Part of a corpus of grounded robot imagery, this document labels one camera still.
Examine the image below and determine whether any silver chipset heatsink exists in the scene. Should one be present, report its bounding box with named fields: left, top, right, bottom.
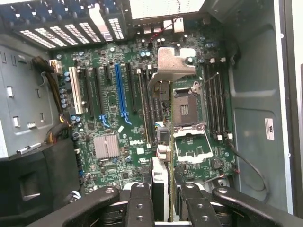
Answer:
left=93, top=134, right=120, bottom=160

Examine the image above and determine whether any black plastic fan shroud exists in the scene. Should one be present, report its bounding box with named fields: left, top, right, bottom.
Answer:
left=0, top=138, right=82, bottom=213

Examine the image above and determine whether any CPU socket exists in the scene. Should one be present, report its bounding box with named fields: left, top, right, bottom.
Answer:
left=172, top=81, right=206, bottom=130

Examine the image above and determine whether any black yellow power wire bundle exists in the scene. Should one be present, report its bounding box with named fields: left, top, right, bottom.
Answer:
left=32, top=56, right=71, bottom=145

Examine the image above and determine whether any blue expansion slot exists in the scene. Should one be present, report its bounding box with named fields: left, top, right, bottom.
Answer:
left=114, top=63, right=132, bottom=125

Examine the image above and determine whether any green Dell motherboard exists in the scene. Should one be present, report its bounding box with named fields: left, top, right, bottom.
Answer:
left=48, top=23, right=240, bottom=197

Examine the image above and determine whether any metal socket cover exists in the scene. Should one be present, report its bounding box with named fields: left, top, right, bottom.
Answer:
left=174, top=126, right=214, bottom=166

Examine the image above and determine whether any thin socket locking lever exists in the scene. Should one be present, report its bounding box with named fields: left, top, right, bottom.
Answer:
left=197, top=72, right=220, bottom=90

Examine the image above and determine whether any white expansion slot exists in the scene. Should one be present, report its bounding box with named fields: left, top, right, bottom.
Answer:
left=68, top=66, right=85, bottom=115

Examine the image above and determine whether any long black expansion slot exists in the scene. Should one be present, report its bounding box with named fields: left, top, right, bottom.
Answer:
left=125, top=61, right=138, bottom=114

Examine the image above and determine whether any open black PC case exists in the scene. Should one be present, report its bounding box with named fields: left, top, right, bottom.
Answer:
left=0, top=0, right=303, bottom=227

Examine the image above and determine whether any round coin cell battery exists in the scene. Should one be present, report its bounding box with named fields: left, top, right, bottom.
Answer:
left=210, top=157, right=222, bottom=170

